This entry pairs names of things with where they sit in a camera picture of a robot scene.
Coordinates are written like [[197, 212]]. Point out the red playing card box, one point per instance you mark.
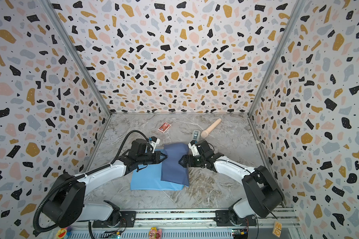
[[164, 127]]

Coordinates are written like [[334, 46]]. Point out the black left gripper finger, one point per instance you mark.
[[159, 159], [159, 153]]

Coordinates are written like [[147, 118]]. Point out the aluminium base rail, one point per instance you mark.
[[198, 224]]

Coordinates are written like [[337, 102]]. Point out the beige microphone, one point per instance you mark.
[[205, 133]]

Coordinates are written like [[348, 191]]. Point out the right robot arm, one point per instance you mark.
[[263, 193]]

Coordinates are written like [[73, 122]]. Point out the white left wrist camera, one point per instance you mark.
[[153, 142]]

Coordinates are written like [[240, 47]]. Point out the colourful smiley toy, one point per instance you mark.
[[64, 233]]

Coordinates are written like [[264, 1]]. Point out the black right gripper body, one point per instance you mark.
[[190, 161]]

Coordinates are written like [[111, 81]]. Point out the pink yellow figure toy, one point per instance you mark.
[[155, 233]]

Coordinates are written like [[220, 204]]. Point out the grey tape dispenser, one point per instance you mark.
[[196, 135]]

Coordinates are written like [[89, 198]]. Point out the aluminium left corner post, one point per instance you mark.
[[53, 17]]

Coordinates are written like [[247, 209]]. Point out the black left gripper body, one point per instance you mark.
[[146, 158]]

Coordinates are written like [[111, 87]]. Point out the aluminium right corner post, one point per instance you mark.
[[277, 54]]

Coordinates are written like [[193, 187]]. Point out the blue wrapping paper sheet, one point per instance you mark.
[[169, 175]]

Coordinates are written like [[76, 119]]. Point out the aluminium corner post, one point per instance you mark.
[[53, 17], [277, 54]]

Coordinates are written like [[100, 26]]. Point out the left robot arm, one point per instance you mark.
[[65, 202]]

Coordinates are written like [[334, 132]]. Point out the wooden letter block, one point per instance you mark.
[[277, 229]]

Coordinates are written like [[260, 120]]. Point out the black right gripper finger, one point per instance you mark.
[[185, 158], [184, 163]]

